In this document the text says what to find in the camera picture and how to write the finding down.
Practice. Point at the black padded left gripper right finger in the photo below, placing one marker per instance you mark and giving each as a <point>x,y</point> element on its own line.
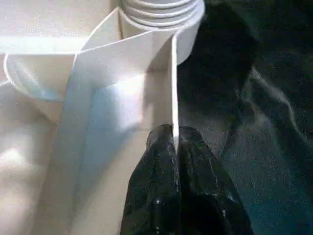
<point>207,203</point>

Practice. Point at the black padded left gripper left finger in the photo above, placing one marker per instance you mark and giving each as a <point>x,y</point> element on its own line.
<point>154,191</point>

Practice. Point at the white plastic table top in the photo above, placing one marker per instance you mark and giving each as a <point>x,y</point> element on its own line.
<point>110,73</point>

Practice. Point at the white plastic table leg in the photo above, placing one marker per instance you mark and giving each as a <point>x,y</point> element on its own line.
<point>161,14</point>

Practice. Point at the black work mat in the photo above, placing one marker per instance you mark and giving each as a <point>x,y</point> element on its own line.
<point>244,122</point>

